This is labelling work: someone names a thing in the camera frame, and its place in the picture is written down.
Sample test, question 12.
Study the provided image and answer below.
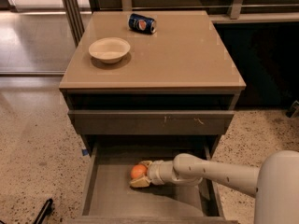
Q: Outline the orange fruit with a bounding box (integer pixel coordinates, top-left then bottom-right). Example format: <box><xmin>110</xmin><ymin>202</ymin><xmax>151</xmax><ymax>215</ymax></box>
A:
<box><xmin>130</xmin><ymin>164</ymin><xmax>148</xmax><ymax>179</ymax></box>

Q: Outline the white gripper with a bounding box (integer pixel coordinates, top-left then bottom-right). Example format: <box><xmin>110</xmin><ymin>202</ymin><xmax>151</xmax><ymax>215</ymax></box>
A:
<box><xmin>130</xmin><ymin>161</ymin><xmax>165</xmax><ymax>188</ymax></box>

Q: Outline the dark object at right floor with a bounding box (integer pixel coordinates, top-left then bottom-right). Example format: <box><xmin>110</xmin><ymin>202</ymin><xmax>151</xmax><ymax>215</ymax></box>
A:
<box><xmin>286</xmin><ymin>101</ymin><xmax>299</xmax><ymax>118</ymax></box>

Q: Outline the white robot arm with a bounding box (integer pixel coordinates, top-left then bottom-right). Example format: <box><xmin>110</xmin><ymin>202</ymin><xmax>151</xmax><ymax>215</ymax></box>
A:
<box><xmin>130</xmin><ymin>150</ymin><xmax>299</xmax><ymax>224</ymax></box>

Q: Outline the metal railing frame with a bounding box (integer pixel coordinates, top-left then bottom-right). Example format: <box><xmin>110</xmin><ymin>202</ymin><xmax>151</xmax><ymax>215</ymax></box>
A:
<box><xmin>62</xmin><ymin>0</ymin><xmax>299</xmax><ymax>41</ymax></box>

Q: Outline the white paper bowl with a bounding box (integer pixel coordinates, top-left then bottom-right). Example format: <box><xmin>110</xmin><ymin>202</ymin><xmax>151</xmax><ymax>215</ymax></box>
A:
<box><xmin>89</xmin><ymin>37</ymin><xmax>131</xmax><ymax>63</ymax></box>

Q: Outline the grey drawer cabinet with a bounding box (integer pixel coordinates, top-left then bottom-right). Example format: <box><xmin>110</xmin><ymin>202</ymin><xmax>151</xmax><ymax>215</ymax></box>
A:
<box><xmin>60</xmin><ymin>11</ymin><xmax>246</xmax><ymax>152</ymax></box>

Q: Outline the black object on floor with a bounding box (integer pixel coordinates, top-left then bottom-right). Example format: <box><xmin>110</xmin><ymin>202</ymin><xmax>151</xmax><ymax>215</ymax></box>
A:
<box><xmin>33</xmin><ymin>198</ymin><xmax>53</xmax><ymax>224</ymax></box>

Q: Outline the blue pepsi soda can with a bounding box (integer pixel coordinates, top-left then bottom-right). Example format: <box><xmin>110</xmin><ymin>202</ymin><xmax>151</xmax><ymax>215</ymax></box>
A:
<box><xmin>128</xmin><ymin>13</ymin><xmax>156</xmax><ymax>35</ymax></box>

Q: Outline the blue tape piece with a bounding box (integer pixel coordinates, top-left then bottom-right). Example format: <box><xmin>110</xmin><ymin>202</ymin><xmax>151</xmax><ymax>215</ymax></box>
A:
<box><xmin>81</xmin><ymin>149</ymin><xmax>89</xmax><ymax>156</ymax></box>

